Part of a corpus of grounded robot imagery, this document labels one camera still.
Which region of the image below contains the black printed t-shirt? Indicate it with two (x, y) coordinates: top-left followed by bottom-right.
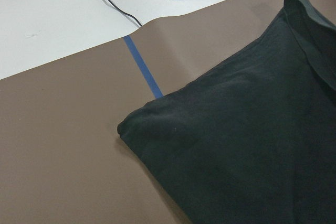
(117, 0), (335, 223)

